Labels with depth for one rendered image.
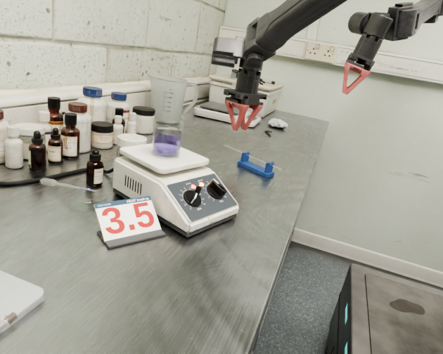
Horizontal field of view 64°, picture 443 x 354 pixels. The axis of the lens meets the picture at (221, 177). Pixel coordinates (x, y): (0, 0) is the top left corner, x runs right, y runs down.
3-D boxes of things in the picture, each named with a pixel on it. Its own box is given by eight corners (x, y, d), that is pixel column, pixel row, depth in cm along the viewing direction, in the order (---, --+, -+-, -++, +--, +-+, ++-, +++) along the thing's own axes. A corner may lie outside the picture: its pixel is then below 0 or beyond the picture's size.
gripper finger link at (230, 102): (219, 127, 92) (225, 90, 89) (238, 126, 97) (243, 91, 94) (238, 134, 88) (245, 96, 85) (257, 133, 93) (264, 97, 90)
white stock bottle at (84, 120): (84, 155, 81) (85, 108, 77) (58, 150, 81) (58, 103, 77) (94, 148, 86) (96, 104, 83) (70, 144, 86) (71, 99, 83)
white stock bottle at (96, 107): (103, 133, 99) (106, 87, 95) (105, 141, 93) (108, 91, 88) (76, 132, 96) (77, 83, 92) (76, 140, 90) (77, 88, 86)
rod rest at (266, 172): (274, 175, 89) (277, 162, 88) (266, 178, 87) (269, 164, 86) (245, 163, 95) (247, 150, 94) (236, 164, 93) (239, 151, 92)
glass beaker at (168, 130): (148, 151, 64) (152, 107, 61) (177, 153, 66) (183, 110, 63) (152, 162, 59) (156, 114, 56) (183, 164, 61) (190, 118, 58)
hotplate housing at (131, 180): (238, 218, 64) (246, 178, 61) (186, 241, 54) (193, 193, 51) (157, 176, 76) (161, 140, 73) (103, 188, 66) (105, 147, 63)
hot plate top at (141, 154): (211, 164, 65) (212, 159, 65) (161, 175, 56) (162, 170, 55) (167, 145, 72) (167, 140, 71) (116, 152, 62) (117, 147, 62)
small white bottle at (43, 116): (33, 150, 78) (31, 111, 75) (42, 146, 82) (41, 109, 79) (47, 153, 78) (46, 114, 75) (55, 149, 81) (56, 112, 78)
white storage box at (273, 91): (278, 110, 195) (285, 83, 190) (264, 119, 162) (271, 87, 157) (226, 99, 203) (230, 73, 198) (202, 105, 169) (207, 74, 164)
